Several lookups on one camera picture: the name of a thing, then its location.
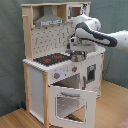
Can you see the small metal pot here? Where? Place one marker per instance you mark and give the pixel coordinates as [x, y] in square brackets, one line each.
[77, 56]

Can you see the black toy stovetop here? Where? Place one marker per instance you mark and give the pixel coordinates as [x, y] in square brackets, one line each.
[52, 59]

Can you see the wooden toy kitchen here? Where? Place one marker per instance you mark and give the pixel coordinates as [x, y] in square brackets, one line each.
[46, 40]

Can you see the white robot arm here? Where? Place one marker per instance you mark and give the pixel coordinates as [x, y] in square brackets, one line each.
[87, 34]

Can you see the grey range hood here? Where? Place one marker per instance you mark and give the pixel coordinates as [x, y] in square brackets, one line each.
[48, 18]

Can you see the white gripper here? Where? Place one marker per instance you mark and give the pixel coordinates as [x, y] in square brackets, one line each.
[77, 44]

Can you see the toy microwave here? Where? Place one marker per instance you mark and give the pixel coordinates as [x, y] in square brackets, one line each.
[74, 10]

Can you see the right red stove knob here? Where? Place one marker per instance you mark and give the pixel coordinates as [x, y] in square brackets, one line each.
[74, 69]

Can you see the white oven door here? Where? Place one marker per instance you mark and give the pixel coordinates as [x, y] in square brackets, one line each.
[71, 108]

